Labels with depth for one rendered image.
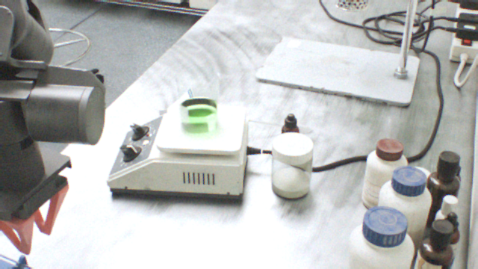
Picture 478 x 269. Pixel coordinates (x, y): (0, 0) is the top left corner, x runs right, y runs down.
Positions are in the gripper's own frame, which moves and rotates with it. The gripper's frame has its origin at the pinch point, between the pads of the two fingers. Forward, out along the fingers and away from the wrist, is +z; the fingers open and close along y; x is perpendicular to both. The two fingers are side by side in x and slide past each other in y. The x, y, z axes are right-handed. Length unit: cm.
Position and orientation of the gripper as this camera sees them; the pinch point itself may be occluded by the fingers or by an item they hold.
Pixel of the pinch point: (33, 237)
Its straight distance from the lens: 72.4
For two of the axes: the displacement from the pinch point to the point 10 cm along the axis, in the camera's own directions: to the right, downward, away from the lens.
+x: -9.0, -2.5, 3.7
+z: 0.0, 8.3, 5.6
